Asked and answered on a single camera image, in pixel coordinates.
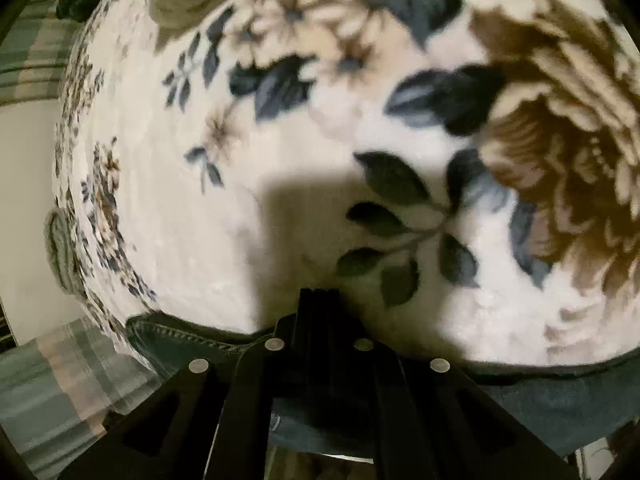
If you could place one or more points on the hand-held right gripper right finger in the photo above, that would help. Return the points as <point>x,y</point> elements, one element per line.
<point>332,312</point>

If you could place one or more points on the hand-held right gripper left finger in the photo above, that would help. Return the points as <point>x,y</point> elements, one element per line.
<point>306,312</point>

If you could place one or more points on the dark blue denim pants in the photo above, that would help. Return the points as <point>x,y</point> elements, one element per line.
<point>560,400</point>

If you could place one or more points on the floral printed blanket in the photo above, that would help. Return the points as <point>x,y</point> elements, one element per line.
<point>310,125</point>

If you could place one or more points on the striped plaid bedsheet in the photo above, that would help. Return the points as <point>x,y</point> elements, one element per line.
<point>55,385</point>

